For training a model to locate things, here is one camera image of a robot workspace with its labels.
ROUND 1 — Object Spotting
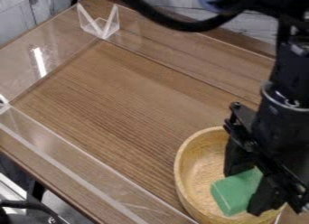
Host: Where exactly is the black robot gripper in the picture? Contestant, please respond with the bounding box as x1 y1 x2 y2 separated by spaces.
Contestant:
223 81 309 216

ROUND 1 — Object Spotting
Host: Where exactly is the green rectangular block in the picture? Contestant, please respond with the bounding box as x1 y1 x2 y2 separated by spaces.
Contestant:
209 168 262 217

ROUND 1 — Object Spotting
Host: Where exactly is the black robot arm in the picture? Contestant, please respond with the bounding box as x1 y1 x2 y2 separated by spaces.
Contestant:
121 0 309 216

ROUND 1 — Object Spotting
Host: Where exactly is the brown wooden bowl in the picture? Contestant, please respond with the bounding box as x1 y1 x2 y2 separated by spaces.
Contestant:
173 126 284 224

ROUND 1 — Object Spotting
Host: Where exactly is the clear acrylic tray wall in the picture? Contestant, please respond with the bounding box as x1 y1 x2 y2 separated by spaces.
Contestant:
0 96 196 224

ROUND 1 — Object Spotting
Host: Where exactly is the black metal table frame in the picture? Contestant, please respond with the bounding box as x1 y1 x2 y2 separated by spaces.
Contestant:
22 181 81 224

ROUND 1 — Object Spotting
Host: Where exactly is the clear acrylic corner bracket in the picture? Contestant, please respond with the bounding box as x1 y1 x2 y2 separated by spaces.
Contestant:
76 4 119 40

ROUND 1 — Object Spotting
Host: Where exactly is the black cable lower left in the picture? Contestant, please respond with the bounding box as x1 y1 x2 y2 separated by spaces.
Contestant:
0 199 57 224

